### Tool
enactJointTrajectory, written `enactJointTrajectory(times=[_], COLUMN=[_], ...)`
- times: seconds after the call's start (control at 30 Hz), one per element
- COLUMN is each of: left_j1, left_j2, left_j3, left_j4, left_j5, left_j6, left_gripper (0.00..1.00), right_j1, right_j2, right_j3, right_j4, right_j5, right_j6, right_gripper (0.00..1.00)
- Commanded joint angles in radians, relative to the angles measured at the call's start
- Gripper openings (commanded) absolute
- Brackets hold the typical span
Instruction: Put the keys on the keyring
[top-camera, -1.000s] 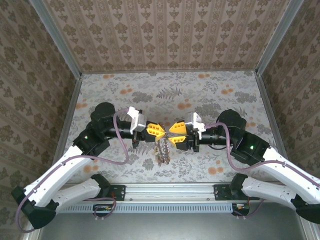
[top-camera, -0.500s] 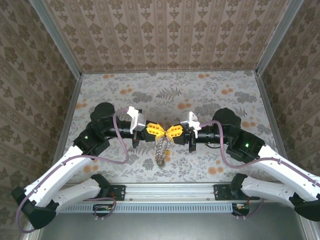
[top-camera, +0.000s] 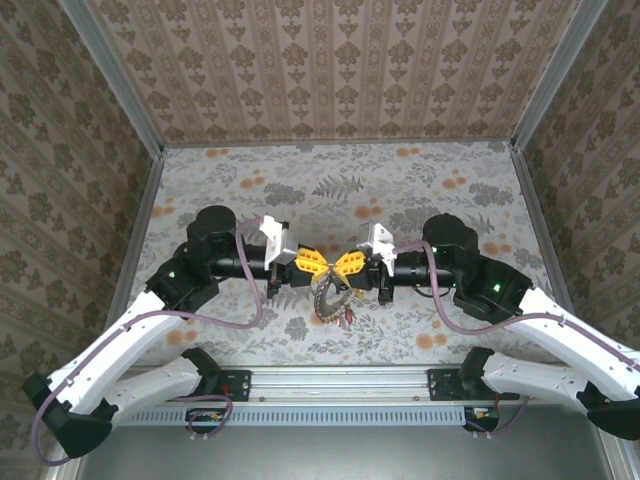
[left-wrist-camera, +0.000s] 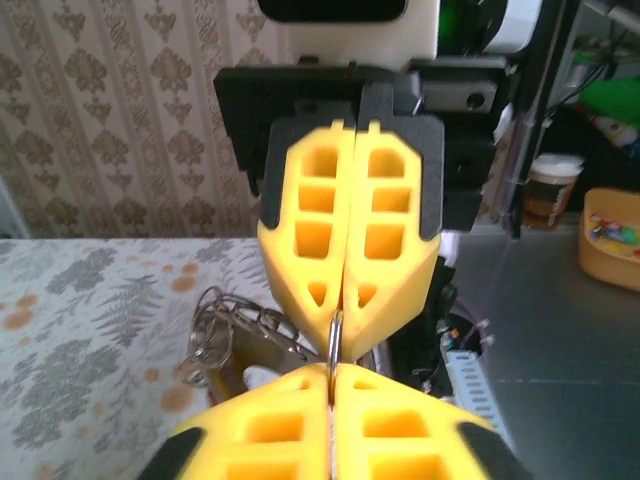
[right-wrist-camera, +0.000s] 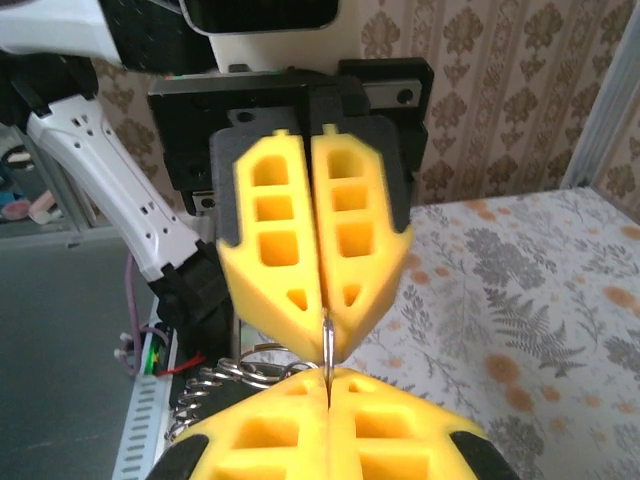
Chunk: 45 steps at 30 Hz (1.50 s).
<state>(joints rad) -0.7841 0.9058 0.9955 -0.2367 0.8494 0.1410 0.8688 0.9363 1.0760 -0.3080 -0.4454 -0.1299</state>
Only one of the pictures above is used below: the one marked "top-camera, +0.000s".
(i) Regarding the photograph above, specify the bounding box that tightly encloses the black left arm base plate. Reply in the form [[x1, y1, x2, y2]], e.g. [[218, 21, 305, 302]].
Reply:
[[163, 368, 252, 403]]

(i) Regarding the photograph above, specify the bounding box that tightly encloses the black connector box with wires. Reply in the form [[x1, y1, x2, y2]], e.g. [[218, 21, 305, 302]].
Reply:
[[185, 407, 227, 434], [463, 405, 501, 434]]

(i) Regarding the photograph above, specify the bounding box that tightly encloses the aluminium corner post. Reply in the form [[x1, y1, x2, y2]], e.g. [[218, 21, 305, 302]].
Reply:
[[58, 0, 166, 159], [509, 0, 609, 151]]

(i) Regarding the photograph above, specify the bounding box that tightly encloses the aluminium frame bar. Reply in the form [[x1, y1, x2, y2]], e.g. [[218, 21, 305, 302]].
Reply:
[[599, 429, 640, 480], [44, 457, 89, 480]]

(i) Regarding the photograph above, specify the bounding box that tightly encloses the aluminium table side rail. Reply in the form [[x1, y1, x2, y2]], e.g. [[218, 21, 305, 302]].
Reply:
[[107, 147, 167, 321], [508, 142, 592, 351]]

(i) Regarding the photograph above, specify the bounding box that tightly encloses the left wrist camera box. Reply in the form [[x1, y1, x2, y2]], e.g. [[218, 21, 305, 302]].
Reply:
[[259, 214, 300, 265]]

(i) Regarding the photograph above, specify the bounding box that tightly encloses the grey steel sheet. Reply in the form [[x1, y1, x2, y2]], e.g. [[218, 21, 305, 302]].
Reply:
[[74, 424, 616, 480]]

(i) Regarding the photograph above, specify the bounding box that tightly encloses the floral patterned table cover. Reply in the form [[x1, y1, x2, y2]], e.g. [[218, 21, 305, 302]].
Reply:
[[107, 141, 584, 366]]

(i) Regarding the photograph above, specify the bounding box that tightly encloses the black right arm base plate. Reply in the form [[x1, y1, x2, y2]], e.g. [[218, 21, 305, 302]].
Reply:
[[427, 368, 521, 403]]

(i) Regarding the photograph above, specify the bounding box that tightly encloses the grey slotted cable duct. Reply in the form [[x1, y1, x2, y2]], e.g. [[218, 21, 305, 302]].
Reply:
[[117, 405, 471, 427]]

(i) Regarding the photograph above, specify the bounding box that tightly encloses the aluminium mounting rail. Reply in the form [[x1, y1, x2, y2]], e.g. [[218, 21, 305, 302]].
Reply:
[[119, 364, 609, 401]]

